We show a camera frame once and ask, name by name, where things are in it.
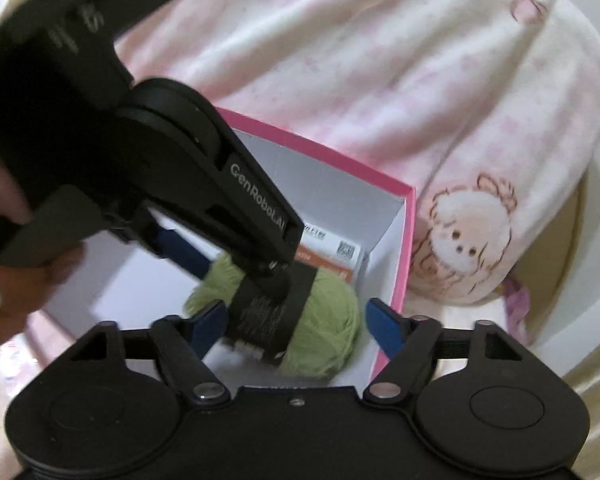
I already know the beige bed headboard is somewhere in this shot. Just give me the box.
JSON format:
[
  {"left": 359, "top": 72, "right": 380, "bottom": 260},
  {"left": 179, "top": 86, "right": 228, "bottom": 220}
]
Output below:
[{"left": 544, "top": 169, "right": 595, "bottom": 292}]

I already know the white and orange packet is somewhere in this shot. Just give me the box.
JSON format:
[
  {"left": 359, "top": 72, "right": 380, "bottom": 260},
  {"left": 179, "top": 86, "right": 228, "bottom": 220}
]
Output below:
[{"left": 295, "top": 220, "right": 367, "bottom": 286}]

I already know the green yarn ball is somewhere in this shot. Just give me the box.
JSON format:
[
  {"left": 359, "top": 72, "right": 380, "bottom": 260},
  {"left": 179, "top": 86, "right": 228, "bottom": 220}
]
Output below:
[{"left": 182, "top": 252, "right": 363, "bottom": 379}]

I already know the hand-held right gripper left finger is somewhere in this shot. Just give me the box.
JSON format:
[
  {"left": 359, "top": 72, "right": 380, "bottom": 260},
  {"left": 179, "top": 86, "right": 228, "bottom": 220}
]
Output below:
[{"left": 70, "top": 301, "right": 229, "bottom": 407}]

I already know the person's left hand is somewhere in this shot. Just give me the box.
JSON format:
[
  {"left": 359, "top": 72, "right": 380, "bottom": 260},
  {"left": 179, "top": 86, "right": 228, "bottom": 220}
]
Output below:
[{"left": 0, "top": 132, "right": 83, "bottom": 366}]

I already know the purple ruffled cloth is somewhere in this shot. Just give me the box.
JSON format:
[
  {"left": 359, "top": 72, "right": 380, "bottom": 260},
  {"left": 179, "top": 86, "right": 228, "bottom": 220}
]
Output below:
[{"left": 499, "top": 280, "right": 532, "bottom": 347}]

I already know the pink cartoon print pillow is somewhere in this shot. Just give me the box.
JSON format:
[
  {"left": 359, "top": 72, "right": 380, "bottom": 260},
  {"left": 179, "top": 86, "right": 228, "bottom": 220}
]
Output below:
[{"left": 114, "top": 0, "right": 600, "bottom": 307}]

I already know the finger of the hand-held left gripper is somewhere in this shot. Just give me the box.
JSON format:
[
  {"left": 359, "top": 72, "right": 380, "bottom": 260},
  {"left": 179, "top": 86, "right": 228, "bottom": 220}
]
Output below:
[
  {"left": 150, "top": 115, "right": 307, "bottom": 292},
  {"left": 105, "top": 200, "right": 212, "bottom": 279}
]

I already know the pink cardboard box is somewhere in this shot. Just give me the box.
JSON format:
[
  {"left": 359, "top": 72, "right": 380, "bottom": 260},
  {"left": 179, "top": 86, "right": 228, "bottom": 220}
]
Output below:
[{"left": 45, "top": 106, "right": 417, "bottom": 392}]

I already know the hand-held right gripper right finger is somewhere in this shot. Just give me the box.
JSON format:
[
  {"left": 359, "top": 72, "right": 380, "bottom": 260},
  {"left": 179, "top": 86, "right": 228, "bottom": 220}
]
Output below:
[{"left": 364, "top": 299, "right": 523, "bottom": 403}]

